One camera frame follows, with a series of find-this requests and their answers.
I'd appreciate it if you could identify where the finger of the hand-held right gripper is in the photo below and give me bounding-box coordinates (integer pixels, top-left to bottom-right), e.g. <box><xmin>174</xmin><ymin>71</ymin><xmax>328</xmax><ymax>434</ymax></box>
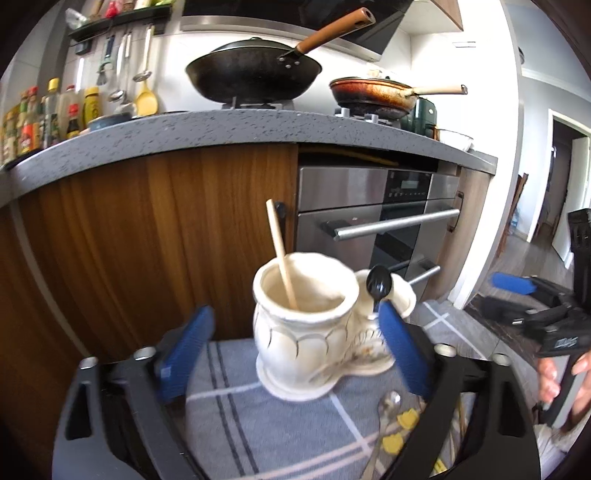
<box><xmin>490</xmin><ymin>271</ymin><xmax>578</xmax><ymax>309</ymax></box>
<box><xmin>475</xmin><ymin>295</ymin><xmax>543</xmax><ymax>326</ymax></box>

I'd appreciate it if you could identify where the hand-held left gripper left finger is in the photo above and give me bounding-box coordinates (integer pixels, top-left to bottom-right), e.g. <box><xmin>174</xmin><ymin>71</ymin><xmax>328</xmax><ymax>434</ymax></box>
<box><xmin>53</xmin><ymin>304</ymin><xmax>218</xmax><ymax>480</ymax></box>

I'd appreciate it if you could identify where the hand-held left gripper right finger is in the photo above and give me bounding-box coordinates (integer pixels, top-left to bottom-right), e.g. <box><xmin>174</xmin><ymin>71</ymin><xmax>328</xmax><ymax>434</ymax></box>
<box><xmin>379</xmin><ymin>299</ymin><xmax>542</xmax><ymax>480</ymax></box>

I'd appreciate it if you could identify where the silver metal spoon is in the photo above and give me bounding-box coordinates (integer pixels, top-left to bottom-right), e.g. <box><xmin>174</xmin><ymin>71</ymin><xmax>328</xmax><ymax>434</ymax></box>
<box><xmin>360</xmin><ymin>390</ymin><xmax>403</xmax><ymax>480</ymax></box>

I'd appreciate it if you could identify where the white ceramic double utensil holder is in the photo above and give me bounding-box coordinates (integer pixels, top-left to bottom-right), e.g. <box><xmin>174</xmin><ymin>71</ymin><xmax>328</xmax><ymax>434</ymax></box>
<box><xmin>252</xmin><ymin>251</ymin><xmax>417</xmax><ymax>402</ymax></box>

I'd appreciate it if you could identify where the person's right forearm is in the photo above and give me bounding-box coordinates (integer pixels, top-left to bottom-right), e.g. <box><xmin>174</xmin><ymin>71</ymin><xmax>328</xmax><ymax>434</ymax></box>
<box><xmin>533</xmin><ymin>411</ymin><xmax>589</xmax><ymax>478</ymax></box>

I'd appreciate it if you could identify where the person's right hand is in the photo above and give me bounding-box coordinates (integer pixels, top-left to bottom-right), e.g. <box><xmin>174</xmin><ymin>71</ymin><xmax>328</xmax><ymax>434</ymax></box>
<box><xmin>537</xmin><ymin>351</ymin><xmax>591</xmax><ymax>432</ymax></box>

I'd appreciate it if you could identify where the black plastic spoon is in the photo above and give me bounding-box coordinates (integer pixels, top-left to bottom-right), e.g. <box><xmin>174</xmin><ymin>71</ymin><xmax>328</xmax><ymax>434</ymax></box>
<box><xmin>366</xmin><ymin>265</ymin><xmax>392</xmax><ymax>319</ymax></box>

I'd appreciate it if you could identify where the light wooden cabinet panel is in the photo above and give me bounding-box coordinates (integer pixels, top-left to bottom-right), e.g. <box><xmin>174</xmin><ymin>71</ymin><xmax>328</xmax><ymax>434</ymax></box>
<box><xmin>422</xmin><ymin>166</ymin><xmax>491</xmax><ymax>301</ymax></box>

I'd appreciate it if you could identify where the grey striped cloth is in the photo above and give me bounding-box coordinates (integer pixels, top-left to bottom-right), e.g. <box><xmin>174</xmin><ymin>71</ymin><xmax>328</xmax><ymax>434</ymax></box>
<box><xmin>185</xmin><ymin>300</ymin><xmax>476</xmax><ymax>480</ymax></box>

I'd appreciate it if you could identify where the wooden kitchen cabinet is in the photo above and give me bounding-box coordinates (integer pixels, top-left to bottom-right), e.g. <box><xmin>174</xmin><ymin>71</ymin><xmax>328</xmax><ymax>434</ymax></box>
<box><xmin>0</xmin><ymin>143</ymin><xmax>299</xmax><ymax>365</ymax></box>

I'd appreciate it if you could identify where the white bowl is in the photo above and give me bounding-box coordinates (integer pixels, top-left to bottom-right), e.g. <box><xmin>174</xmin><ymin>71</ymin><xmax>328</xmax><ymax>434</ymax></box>
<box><xmin>434</xmin><ymin>128</ymin><xmax>475</xmax><ymax>152</ymax></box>

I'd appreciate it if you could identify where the stainless steel built-in oven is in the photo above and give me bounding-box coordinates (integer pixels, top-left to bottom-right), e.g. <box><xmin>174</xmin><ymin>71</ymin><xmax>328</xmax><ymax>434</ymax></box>
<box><xmin>295</xmin><ymin>164</ymin><xmax>462</xmax><ymax>301</ymax></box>

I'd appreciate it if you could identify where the green kitchen appliance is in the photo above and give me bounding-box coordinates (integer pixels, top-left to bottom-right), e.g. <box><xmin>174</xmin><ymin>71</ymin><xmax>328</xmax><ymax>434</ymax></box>
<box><xmin>401</xmin><ymin>97</ymin><xmax>437</xmax><ymax>139</ymax></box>

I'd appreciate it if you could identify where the red frying pan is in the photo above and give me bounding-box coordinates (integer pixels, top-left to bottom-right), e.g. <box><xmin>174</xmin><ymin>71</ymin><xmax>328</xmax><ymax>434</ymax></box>
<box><xmin>329</xmin><ymin>76</ymin><xmax>468</xmax><ymax>121</ymax></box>

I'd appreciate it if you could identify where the blue bowl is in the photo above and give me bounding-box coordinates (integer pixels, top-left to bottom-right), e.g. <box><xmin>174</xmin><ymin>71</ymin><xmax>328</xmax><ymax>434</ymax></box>
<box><xmin>87</xmin><ymin>113</ymin><xmax>134</xmax><ymax>132</ymax></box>

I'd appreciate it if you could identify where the yellow rice paddle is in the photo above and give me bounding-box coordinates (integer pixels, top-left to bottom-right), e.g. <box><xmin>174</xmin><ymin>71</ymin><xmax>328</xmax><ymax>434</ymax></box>
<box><xmin>135</xmin><ymin>78</ymin><xmax>160</xmax><ymax>116</ymax></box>

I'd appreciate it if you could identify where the gas stove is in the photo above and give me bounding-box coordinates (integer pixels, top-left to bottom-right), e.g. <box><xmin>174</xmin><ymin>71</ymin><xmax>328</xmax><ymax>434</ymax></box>
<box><xmin>222</xmin><ymin>99</ymin><xmax>398</xmax><ymax>125</ymax></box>

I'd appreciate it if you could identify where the row of condiment bottles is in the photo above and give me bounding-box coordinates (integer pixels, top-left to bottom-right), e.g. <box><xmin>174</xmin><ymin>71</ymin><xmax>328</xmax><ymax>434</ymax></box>
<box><xmin>0</xmin><ymin>78</ymin><xmax>101</xmax><ymax>169</ymax></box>

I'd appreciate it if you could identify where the silver slotted spoon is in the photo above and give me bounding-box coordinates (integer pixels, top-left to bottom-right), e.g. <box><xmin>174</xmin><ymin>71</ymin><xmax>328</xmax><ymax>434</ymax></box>
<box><xmin>133</xmin><ymin>27</ymin><xmax>154</xmax><ymax>84</ymax></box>

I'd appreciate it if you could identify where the hanging kitchen peeler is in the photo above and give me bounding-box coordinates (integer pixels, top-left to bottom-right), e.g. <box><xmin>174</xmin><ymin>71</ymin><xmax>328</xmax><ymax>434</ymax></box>
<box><xmin>96</xmin><ymin>34</ymin><xmax>115</xmax><ymax>86</ymax></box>

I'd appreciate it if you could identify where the black range hood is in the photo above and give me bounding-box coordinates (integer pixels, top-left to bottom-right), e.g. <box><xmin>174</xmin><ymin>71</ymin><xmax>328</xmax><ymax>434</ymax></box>
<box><xmin>180</xmin><ymin>0</ymin><xmax>414</xmax><ymax>63</ymax></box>

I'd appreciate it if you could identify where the wooden wall cabinet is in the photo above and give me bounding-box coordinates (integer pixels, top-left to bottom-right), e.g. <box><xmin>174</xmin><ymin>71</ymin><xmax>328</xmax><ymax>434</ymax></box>
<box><xmin>434</xmin><ymin>0</ymin><xmax>465</xmax><ymax>33</ymax></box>

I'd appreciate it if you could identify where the black wok with wooden handle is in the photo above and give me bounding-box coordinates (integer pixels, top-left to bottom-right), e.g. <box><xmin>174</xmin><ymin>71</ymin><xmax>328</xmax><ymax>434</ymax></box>
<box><xmin>185</xmin><ymin>8</ymin><xmax>376</xmax><ymax>105</ymax></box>

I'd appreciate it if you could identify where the black wall shelf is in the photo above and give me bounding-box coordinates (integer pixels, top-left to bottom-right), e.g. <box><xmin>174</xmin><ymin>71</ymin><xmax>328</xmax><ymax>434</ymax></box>
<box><xmin>68</xmin><ymin>11</ymin><xmax>171</xmax><ymax>42</ymax></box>

